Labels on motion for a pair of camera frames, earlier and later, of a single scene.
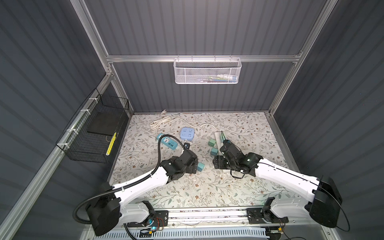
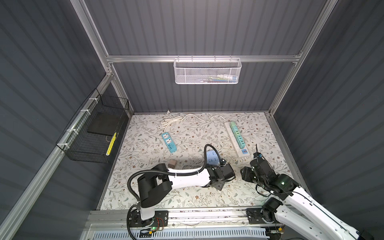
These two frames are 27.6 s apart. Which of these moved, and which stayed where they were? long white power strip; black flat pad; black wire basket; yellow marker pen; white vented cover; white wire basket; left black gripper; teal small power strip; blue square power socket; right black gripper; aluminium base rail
Moved: teal small power strip; blue square power socket; left black gripper; right black gripper; long white power strip
Stayed: black flat pad; yellow marker pen; white wire basket; white vented cover; black wire basket; aluminium base rail
